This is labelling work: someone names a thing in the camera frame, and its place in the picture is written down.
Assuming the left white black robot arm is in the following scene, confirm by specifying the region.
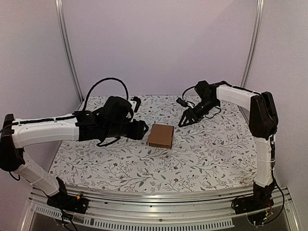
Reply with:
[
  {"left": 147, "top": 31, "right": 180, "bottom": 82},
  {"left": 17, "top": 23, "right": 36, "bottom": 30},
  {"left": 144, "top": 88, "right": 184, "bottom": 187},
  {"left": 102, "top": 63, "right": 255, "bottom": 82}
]
[{"left": 0, "top": 96, "right": 149, "bottom": 209}]

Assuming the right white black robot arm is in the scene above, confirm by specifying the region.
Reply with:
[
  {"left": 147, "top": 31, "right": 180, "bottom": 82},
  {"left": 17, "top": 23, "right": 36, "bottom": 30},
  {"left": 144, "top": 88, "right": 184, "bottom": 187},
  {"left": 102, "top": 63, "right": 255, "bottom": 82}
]
[{"left": 176, "top": 80, "right": 279, "bottom": 188}]

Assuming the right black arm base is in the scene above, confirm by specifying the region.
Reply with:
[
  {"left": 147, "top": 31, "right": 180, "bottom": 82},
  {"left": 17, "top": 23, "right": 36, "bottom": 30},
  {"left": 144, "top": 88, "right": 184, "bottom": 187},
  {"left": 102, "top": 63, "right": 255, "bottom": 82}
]
[{"left": 231, "top": 182, "right": 275, "bottom": 215}]

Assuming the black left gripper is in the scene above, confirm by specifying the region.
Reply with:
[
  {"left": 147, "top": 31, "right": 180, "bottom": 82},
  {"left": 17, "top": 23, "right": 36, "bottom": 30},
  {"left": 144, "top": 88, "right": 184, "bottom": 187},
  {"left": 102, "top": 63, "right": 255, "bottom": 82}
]
[{"left": 104, "top": 119, "right": 149, "bottom": 141}]

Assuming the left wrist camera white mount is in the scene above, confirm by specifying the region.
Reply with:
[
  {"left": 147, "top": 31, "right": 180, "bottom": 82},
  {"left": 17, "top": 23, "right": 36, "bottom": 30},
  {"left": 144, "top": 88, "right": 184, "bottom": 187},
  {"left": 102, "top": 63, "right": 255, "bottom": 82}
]
[{"left": 128, "top": 96, "right": 141, "bottom": 113}]

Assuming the right aluminium frame post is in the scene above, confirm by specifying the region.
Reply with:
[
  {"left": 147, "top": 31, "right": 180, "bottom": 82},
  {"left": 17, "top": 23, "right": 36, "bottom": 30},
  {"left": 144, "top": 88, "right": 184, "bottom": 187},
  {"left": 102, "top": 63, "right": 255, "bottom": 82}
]
[{"left": 241, "top": 0, "right": 264, "bottom": 88}]

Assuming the aluminium front rail frame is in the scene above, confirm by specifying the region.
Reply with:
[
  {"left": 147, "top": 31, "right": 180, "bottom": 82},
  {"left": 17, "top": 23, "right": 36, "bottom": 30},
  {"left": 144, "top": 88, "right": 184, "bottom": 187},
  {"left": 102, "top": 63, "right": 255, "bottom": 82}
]
[{"left": 21, "top": 186, "right": 303, "bottom": 231}]

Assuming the brown cardboard box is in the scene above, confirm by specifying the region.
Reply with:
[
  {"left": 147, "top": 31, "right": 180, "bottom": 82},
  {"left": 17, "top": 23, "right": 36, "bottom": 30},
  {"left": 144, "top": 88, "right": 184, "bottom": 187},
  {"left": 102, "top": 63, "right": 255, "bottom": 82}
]
[{"left": 147, "top": 124, "right": 174, "bottom": 149}]

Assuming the aluminium frame post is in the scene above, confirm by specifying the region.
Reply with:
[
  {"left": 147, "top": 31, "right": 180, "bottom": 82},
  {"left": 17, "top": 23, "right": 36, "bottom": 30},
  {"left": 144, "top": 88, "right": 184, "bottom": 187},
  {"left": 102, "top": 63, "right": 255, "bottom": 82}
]
[
  {"left": 55, "top": 0, "right": 84, "bottom": 102},
  {"left": 241, "top": 0, "right": 264, "bottom": 88}
]

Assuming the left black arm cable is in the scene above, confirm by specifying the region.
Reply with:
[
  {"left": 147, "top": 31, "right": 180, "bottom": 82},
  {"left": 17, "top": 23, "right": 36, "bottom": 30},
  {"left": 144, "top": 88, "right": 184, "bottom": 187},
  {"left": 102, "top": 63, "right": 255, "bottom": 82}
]
[{"left": 83, "top": 77, "right": 129, "bottom": 114}]

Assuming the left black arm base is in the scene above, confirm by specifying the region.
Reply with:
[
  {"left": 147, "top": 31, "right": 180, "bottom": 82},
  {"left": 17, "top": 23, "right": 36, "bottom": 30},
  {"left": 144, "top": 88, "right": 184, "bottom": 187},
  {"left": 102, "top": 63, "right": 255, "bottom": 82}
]
[{"left": 47, "top": 177, "right": 89, "bottom": 214}]

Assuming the left aluminium frame post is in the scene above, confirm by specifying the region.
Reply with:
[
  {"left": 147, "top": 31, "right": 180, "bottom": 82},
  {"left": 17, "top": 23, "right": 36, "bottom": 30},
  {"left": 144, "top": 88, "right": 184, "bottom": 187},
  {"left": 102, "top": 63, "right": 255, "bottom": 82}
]
[{"left": 55, "top": 0, "right": 84, "bottom": 102}]

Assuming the floral patterned table mat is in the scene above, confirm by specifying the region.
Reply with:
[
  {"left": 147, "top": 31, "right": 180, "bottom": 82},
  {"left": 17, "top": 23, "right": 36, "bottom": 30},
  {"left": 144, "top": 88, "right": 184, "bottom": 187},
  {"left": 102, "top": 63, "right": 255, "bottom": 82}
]
[{"left": 50, "top": 95, "right": 257, "bottom": 193}]

